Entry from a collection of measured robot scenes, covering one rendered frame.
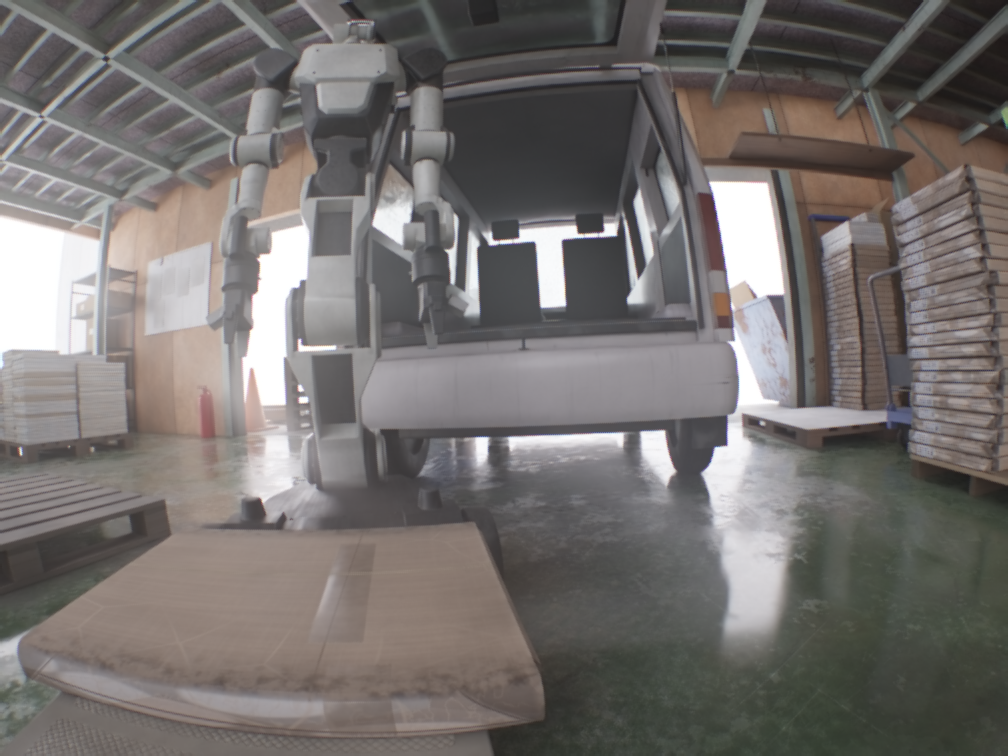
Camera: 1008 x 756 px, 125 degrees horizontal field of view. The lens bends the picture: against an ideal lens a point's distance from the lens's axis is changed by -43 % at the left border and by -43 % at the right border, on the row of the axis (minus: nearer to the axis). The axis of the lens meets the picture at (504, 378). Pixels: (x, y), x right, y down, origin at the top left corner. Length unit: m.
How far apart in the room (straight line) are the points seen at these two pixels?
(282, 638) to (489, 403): 1.16
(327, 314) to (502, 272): 2.71
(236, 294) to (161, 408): 4.79
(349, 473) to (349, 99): 0.89
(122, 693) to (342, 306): 0.75
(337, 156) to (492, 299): 2.54
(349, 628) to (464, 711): 0.14
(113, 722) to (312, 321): 0.75
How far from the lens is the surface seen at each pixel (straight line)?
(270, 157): 1.22
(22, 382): 4.10
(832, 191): 4.49
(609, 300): 3.47
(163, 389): 5.73
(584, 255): 3.52
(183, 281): 5.55
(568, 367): 1.44
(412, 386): 1.55
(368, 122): 1.20
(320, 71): 1.26
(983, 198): 1.79
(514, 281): 3.52
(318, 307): 0.92
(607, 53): 2.14
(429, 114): 1.27
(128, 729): 0.44
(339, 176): 1.13
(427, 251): 1.04
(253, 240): 1.10
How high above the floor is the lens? 0.46
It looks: level
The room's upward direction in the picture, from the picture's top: 3 degrees counter-clockwise
